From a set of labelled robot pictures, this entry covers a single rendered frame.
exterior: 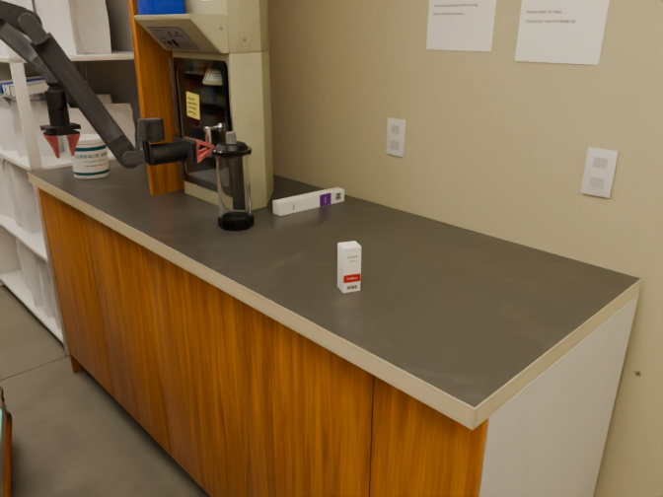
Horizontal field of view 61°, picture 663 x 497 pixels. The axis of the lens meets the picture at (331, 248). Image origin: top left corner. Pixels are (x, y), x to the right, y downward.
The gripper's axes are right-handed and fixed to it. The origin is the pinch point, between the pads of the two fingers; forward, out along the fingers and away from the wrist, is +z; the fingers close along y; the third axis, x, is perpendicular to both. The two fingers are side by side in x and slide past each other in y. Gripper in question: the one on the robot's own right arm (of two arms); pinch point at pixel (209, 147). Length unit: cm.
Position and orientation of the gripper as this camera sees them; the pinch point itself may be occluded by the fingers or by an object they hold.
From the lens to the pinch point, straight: 173.3
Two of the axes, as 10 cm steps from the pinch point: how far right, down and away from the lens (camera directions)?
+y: -6.9, -2.7, 6.7
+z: 7.2, -2.3, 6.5
